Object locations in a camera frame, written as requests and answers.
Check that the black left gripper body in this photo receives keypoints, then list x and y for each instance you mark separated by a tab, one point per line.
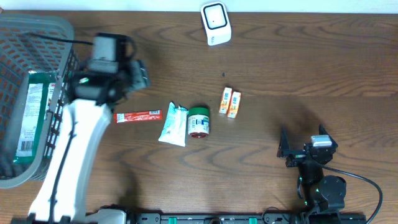
139	75

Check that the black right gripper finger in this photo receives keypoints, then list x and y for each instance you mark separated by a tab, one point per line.
284	147
323	134

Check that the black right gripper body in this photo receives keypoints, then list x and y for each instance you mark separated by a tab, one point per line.
296	159

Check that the red snack stick packet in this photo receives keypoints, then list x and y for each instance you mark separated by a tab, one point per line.
138	116

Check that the orange small box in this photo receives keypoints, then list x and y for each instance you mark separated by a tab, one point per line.
225	100
234	104

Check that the white mint wipes pack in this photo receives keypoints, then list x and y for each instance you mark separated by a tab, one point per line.
175	127

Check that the green lid jar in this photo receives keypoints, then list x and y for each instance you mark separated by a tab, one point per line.
198	122

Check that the green white gloves package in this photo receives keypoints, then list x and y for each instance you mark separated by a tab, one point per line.
37	104

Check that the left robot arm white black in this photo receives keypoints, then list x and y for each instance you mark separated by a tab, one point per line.
92	96

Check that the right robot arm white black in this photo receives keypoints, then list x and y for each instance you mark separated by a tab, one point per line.
324	195

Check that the white barcode scanner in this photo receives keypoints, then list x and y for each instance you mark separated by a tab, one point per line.
216	23

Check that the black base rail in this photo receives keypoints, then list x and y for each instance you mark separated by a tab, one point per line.
277	218

